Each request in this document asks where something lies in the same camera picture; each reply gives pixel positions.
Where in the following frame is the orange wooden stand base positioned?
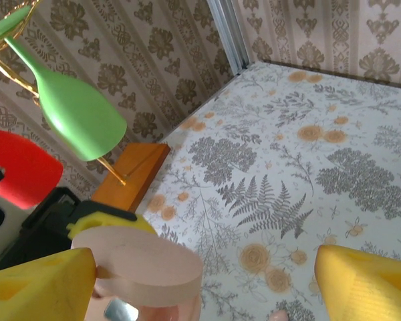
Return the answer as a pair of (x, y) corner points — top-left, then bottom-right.
(91, 142), (172, 213)

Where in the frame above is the gold wire glass stand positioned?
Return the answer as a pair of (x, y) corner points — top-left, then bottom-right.
(0, 0), (128, 187)

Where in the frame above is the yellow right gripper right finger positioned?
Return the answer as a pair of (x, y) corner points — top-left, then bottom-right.
(315, 243), (401, 321)

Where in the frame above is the pink earbud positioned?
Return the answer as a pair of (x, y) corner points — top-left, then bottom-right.
(269, 309), (291, 321)

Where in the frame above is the green plastic wine glass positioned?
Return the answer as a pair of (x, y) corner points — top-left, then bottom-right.
(0, 5), (128, 163)

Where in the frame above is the red plastic wine glass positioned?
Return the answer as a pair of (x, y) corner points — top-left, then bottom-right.
(0, 128), (65, 211)

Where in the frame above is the aluminium frame post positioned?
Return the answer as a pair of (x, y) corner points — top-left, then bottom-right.
(208, 0), (252, 76)

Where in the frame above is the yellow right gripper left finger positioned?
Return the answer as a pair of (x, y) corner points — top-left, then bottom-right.
(0, 247), (98, 321)

